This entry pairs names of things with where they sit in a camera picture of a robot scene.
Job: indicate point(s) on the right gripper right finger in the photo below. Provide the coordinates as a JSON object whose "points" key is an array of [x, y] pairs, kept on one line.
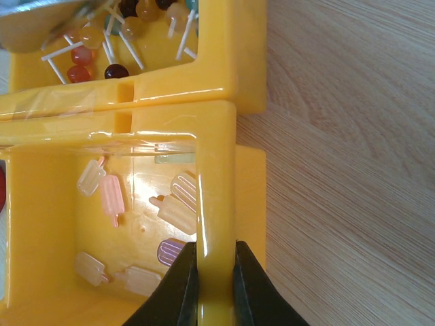
{"points": [[256, 300]]}

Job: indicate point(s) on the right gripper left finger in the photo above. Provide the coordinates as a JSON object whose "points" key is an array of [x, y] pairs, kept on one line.
{"points": [[175, 300]]}

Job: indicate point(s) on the yellow popsicle candy bin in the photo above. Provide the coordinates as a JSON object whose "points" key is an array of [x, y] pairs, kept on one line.
{"points": [[99, 205]]}

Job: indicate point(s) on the yellow lollipop bin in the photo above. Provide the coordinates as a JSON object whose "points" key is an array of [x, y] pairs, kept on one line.
{"points": [[222, 58]]}

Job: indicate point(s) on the metal scoop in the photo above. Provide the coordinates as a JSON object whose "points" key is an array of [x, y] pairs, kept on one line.
{"points": [[27, 26]]}

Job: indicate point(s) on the red round lid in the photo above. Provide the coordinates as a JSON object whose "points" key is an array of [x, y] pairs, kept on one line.
{"points": [[3, 188]]}

